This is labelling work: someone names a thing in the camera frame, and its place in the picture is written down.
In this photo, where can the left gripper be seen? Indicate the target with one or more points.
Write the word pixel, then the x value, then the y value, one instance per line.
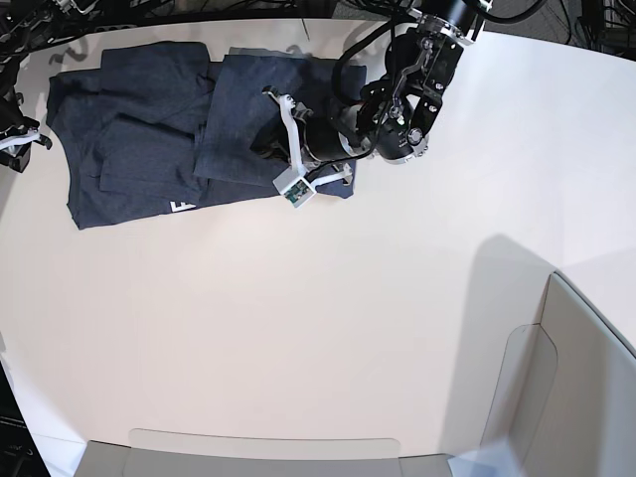
pixel 320 143

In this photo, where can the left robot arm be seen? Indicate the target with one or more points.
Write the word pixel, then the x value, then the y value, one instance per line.
pixel 390 116

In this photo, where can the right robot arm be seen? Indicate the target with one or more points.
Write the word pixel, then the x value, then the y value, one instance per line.
pixel 28 27

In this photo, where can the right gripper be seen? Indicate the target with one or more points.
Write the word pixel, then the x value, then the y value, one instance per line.
pixel 13 122

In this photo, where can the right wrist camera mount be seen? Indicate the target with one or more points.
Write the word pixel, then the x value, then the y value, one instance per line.
pixel 15 149

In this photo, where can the dark blue t-shirt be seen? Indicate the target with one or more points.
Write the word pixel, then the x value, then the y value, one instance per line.
pixel 161 128

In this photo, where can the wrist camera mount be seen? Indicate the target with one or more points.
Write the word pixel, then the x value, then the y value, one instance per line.
pixel 298 184
pixel 15 149

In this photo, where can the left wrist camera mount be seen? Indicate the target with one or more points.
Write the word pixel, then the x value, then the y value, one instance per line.
pixel 298 184

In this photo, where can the grey panel at right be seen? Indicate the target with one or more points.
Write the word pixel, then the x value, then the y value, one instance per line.
pixel 564 403

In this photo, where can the grey panel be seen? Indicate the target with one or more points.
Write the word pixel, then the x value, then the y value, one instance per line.
pixel 163 453
pixel 564 403

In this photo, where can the grey panel at bottom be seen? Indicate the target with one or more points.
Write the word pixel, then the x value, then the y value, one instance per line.
pixel 163 453

